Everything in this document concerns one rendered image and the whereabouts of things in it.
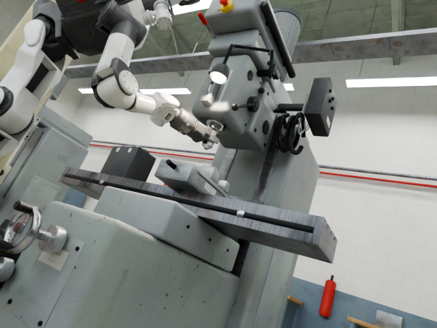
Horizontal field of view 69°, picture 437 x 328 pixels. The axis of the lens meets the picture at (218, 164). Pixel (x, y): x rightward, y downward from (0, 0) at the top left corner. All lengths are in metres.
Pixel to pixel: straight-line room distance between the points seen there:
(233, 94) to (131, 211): 0.63
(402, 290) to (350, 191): 1.59
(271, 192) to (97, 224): 0.91
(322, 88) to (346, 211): 4.11
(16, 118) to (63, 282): 0.73
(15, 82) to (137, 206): 0.71
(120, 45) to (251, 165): 0.88
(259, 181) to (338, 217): 4.00
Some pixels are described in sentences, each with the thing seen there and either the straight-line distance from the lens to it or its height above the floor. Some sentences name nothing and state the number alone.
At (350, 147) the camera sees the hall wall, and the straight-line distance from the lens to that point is 6.04.
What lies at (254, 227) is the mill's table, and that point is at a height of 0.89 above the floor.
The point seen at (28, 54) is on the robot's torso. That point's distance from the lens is 1.49.
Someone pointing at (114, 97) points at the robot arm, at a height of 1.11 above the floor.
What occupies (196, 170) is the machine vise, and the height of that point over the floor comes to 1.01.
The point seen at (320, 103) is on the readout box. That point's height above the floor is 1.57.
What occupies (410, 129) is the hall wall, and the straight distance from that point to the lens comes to 6.15.
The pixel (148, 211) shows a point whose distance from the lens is 1.02.
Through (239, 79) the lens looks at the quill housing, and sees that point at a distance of 1.38.
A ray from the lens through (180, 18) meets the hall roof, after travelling 8.73.
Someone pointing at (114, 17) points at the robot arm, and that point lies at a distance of 1.24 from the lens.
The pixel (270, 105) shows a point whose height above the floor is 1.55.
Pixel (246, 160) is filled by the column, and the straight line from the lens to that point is 1.69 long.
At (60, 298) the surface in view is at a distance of 0.90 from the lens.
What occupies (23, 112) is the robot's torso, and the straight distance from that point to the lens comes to 1.45.
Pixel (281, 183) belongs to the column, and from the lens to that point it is 1.56.
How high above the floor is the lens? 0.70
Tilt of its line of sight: 19 degrees up
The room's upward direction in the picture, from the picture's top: 21 degrees clockwise
